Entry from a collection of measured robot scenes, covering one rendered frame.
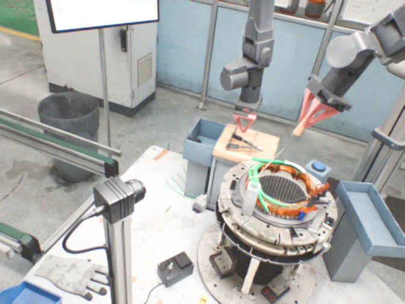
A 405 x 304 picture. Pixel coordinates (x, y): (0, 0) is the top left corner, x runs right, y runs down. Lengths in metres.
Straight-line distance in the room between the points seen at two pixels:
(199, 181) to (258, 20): 0.63
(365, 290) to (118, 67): 2.56
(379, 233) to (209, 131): 0.66
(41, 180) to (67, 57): 1.30
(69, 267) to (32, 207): 1.39
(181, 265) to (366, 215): 0.58
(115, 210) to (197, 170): 0.80
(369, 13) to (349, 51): 2.31
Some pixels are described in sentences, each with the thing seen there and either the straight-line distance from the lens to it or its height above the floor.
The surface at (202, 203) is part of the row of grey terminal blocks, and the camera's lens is 1.25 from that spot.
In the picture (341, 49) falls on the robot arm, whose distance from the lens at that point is 0.68.
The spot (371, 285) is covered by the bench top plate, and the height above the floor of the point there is 0.78.
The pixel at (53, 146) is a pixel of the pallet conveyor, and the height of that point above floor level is 0.74.
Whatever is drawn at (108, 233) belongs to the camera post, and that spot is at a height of 1.31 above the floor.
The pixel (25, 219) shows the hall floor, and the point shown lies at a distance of 2.41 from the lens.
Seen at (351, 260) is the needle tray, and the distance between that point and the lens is 1.15.
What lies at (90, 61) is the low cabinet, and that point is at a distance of 3.29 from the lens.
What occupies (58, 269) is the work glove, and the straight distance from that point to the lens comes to 1.13.
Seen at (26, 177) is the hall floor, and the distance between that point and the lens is 2.71.
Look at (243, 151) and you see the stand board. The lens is 1.12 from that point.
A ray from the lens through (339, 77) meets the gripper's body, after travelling 0.75.
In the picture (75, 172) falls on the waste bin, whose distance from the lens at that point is 2.51.
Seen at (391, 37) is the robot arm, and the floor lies 1.55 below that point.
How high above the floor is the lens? 1.71
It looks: 36 degrees down
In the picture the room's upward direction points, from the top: 8 degrees clockwise
